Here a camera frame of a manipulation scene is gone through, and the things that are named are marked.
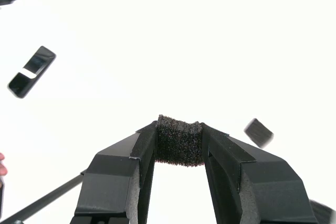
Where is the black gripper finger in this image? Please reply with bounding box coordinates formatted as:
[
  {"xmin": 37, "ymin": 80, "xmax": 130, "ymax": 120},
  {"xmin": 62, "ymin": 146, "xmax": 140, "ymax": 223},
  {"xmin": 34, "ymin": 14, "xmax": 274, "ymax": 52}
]
[
  {"xmin": 201, "ymin": 122, "xmax": 319, "ymax": 224},
  {"xmin": 69, "ymin": 120, "xmax": 159, "ymax": 224}
]

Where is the black foam cube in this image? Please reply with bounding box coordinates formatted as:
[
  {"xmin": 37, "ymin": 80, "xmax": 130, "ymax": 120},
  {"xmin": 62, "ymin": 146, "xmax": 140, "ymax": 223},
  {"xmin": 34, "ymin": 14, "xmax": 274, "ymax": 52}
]
[
  {"xmin": 309, "ymin": 199, "xmax": 336, "ymax": 224},
  {"xmin": 154, "ymin": 114, "xmax": 205, "ymax": 167},
  {"xmin": 243, "ymin": 118, "xmax": 275, "ymax": 149}
]

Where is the person's hand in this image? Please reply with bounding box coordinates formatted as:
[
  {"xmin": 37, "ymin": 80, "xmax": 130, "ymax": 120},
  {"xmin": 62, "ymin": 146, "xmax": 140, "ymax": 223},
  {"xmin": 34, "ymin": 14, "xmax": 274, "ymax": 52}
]
[{"xmin": 0, "ymin": 152, "xmax": 8, "ymax": 176}]

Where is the thick black rod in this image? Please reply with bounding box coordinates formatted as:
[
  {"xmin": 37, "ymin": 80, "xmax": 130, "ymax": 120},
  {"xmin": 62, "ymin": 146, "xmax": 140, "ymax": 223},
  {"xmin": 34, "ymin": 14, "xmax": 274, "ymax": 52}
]
[{"xmin": 0, "ymin": 168, "xmax": 87, "ymax": 224}]

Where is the black rectangular device white band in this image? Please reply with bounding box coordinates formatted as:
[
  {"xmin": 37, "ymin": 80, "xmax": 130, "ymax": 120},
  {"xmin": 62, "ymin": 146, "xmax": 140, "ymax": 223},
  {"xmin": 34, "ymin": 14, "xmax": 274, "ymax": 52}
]
[{"xmin": 7, "ymin": 45, "xmax": 57, "ymax": 99}]

